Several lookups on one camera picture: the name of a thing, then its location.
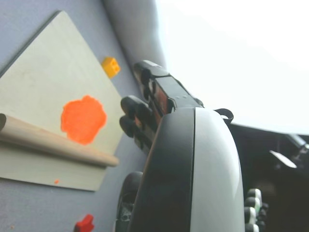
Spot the wooden rolling pin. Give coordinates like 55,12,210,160
0,113,120,168

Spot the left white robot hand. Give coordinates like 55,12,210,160
115,59,245,232

